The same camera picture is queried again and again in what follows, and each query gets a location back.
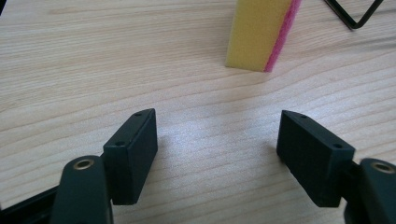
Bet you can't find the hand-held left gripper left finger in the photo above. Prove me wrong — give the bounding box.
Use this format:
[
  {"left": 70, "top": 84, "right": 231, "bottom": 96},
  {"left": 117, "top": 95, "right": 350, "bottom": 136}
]
[{"left": 102, "top": 107, "right": 159, "bottom": 206}]

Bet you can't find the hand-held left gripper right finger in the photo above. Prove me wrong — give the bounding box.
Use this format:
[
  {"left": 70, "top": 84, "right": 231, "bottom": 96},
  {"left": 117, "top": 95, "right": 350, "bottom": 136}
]
[{"left": 276, "top": 109, "right": 356, "bottom": 208}]

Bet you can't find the black wire rack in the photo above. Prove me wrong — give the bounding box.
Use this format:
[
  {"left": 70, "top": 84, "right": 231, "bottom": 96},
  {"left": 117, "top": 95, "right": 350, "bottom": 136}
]
[{"left": 323, "top": 0, "right": 385, "bottom": 31}]

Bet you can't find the yellow and pink sponge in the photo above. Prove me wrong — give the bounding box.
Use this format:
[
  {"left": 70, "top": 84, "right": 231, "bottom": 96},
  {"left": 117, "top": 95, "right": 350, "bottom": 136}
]
[{"left": 225, "top": 0, "right": 303, "bottom": 74}]

